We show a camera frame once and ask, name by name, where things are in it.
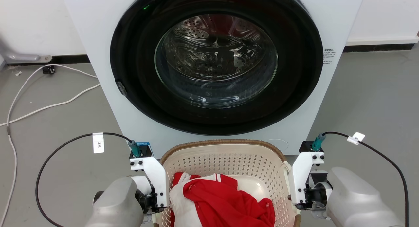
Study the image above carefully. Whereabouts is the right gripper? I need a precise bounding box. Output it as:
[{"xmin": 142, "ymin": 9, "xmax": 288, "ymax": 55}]
[{"xmin": 294, "ymin": 170, "xmax": 333, "ymax": 220}]

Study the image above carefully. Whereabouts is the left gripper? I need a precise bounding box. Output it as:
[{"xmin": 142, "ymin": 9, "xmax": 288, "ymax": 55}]
[{"xmin": 132, "ymin": 176, "xmax": 166, "ymax": 215}]

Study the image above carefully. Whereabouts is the beige perforated laundry basket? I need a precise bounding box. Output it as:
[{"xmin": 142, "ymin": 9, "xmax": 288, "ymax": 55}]
[{"xmin": 159, "ymin": 139, "xmax": 301, "ymax": 227}]

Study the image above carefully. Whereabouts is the round white filter cover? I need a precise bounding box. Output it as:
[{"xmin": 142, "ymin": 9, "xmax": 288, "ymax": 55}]
[{"xmin": 264, "ymin": 138, "xmax": 289, "ymax": 155}]

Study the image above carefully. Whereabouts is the red garment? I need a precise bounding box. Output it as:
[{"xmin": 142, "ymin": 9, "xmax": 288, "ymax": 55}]
[{"xmin": 172, "ymin": 172, "xmax": 276, "ymax": 227}]

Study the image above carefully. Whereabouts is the white front-load washing machine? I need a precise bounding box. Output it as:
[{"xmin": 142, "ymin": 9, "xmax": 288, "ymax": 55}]
[{"xmin": 62, "ymin": 0, "xmax": 366, "ymax": 159}]

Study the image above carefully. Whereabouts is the printed text sticker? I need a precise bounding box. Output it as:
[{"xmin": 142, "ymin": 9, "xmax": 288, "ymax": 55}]
[{"xmin": 323, "ymin": 49, "xmax": 337, "ymax": 65}]

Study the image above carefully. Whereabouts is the black round washer door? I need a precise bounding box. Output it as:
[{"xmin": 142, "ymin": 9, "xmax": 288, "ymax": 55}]
[{"xmin": 110, "ymin": 0, "xmax": 324, "ymax": 136}]

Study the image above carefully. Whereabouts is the black baseboard strip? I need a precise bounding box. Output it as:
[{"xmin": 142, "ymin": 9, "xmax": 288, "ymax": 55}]
[
  {"xmin": 343, "ymin": 43, "xmax": 416, "ymax": 53},
  {"xmin": 52, "ymin": 55, "xmax": 91, "ymax": 65}
]

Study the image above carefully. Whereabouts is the steel washing drum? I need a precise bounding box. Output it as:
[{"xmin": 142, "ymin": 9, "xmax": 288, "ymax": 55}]
[{"xmin": 155, "ymin": 14, "xmax": 279, "ymax": 109}]

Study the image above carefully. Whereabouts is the white left camera bracket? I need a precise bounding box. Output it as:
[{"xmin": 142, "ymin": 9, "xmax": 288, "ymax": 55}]
[{"xmin": 130, "ymin": 156, "xmax": 170, "ymax": 213}]

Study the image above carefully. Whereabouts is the white camera bracket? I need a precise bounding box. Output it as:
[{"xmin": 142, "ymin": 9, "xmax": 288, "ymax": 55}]
[
  {"xmin": 289, "ymin": 151, "xmax": 325, "ymax": 205},
  {"xmin": 130, "ymin": 156, "xmax": 170, "ymax": 213}
]

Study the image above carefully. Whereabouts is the white right camera bracket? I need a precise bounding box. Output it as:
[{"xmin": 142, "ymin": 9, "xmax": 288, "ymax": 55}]
[{"xmin": 289, "ymin": 151, "xmax": 325, "ymax": 205}]

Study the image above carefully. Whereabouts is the white printed cable tag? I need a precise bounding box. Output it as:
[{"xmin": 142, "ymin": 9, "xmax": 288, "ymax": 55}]
[{"xmin": 92, "ymin": 132, "xmax": 105, "ymax": 154}]

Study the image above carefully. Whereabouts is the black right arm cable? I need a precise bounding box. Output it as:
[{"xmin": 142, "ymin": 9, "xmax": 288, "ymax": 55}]
[{"xmin": 312, "ymin": 131, "xmax": 410, "ymax": 227}]

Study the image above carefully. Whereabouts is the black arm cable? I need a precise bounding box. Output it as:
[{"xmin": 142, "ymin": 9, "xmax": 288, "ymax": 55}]
[
  {"xmin": 35, "ymin": 132, "xmax": 142, "ymax": 227},
  {"xmin": 312, "ymin": 131, "xmax": 410, "ymax": 227}
]

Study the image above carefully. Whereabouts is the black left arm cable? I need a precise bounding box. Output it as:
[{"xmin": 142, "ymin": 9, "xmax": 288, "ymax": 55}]
[{"xmin": 35, "ymin": 132, "xmax": 142, "ymax": 227}]

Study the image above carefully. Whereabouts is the black door latch handle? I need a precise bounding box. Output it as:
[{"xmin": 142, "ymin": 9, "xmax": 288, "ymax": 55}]
[{"xmin": 115, "ymin": 80, "xmax": 128, "ymax": 97}]

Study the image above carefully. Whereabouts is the white straight floor cable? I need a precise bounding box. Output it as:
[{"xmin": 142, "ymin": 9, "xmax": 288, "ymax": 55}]
[{"xmin": 0, "ymin": 83, "xmax": 101, "ymax": 127}]

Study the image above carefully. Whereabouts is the white looped floor cable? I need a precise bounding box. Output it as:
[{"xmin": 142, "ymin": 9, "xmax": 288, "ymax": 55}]
[{"xmin": 0, "ymin": 64, "xmax": 98, "ymax": 227}]

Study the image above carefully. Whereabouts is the grey metal wall bracket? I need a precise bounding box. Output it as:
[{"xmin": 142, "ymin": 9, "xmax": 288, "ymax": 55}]
[{"xmin": 0, "ymin": 40, "xmax": 53, "ymax": 64}]

